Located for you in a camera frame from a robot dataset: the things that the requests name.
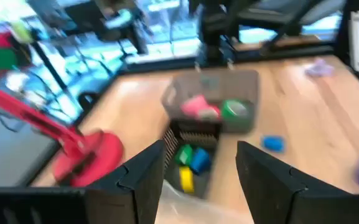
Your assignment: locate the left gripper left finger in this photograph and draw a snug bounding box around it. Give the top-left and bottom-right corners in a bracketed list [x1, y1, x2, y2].
[0, 139, 167, 224]

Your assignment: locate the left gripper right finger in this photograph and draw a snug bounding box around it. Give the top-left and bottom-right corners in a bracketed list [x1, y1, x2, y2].
[235, 140, 359, 224]

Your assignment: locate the blue mini stapler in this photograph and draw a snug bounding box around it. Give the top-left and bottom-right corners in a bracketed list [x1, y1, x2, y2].
[190, 147, 212, 175]
[261, 134, 286, 154]

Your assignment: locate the yellow mini stapler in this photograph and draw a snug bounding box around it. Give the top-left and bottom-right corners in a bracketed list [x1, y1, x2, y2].
[178, 165, 196, 194]

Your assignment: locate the green tape roll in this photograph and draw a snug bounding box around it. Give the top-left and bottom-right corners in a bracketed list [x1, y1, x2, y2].
[174, 144, 194, 166]
[220, 98, 251, 123]

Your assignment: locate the pink tape roll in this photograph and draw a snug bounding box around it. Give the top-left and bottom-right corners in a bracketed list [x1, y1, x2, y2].
[180, 94, 213, 118]

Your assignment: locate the pale staple remover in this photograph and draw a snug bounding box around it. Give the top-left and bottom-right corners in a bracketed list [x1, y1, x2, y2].
[304, 58, 335, 78]

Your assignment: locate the red desk lamp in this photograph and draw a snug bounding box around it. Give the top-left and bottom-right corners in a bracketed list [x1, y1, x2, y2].
[0, 77, 126, 188]

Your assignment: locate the black slotted plastic basket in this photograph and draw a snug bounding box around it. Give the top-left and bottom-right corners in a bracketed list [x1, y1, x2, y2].
[161, 119, 223, 200]

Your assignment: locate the grey translucent plastic bin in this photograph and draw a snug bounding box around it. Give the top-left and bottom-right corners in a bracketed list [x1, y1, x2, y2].
[161, 68, 260, 135]

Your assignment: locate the black aluminium table frame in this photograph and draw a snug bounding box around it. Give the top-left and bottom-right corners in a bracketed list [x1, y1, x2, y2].
[113, 43, 359, 97]

